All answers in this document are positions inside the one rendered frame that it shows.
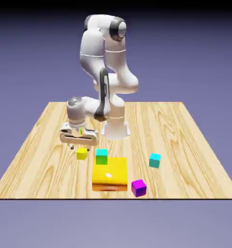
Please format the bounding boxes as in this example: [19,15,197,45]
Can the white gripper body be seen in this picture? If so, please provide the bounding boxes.
[59,122,98,147]

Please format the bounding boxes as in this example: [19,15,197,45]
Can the small yellow cube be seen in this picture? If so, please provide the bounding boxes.
[76,147,89,161]

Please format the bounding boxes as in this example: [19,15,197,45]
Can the small cyan cube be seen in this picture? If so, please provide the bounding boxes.
[95,148,108,166]
[148,152,162,169]

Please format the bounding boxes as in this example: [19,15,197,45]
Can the small purple cube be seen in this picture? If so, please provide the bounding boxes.
[131,179,147,198]

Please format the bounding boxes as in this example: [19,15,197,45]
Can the large yellow box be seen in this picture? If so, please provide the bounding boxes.
[92,156,128,192]

